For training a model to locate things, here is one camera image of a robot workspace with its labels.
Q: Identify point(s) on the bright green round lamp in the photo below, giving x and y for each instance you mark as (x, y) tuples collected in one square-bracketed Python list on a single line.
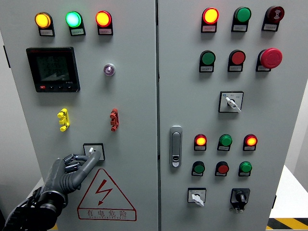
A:
[(73, 19)]

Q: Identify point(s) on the white round lamp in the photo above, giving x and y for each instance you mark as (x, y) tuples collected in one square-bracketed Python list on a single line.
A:
[(109, 69)]

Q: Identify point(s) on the dark red buzzer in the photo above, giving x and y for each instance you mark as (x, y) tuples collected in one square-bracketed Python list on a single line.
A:
[(275, 14)]

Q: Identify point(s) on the black yellow striped tape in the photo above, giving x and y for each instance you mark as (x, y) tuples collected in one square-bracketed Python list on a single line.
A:
[(55, 227), (288, 223)]

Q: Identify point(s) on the yellow round lamp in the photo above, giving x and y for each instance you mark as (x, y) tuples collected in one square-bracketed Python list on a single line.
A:
[(42, 20)]

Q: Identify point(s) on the small red push button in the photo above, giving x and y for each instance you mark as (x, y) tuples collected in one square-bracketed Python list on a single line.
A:
[(223, 168)]

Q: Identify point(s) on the black display meter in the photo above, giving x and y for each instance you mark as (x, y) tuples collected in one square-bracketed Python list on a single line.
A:
[(53, 69)]

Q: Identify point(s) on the pale grey door with lock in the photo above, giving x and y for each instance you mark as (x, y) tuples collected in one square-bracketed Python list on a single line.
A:
[(264, 115)]

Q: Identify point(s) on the small green push button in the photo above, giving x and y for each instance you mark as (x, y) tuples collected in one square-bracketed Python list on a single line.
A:
[(199, 168)]

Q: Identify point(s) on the pale grey door with display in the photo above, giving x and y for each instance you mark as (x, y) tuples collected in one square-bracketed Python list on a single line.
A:
[(134, 96)]

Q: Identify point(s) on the large red stop button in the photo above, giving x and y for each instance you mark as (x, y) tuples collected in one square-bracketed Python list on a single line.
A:
[(271, 58)]

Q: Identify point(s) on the small red round lamp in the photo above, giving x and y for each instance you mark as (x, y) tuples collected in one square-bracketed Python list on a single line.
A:
[(200, 140), (251, 140)]

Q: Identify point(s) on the small green round lamp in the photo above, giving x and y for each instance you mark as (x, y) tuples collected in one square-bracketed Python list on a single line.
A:
[(246, 166), (226, 140)]

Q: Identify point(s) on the black door hinge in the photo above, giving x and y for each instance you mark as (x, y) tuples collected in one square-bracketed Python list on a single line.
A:
[(6, 56), (274, 201)]

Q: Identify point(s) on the small label plate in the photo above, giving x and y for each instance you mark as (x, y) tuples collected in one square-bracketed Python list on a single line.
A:
[(209, 28), (105, 31), (235, 68), (249, 148), (46, 32), (223, 148), (239, 28), (200, 148), (244, 174), (220, 174), (77, 31), (206, 69), (262, 68), (196, 174), (270, 27)]

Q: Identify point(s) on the red warning triangle sticker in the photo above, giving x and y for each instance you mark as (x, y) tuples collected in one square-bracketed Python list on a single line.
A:
[(104, 213)]

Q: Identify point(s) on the silver door lock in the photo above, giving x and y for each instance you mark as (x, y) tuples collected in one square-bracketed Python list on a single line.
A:
[(175, 146)]

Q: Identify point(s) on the dark green round lamp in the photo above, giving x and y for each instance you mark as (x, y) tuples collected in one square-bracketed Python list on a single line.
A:
[(243, 15)]

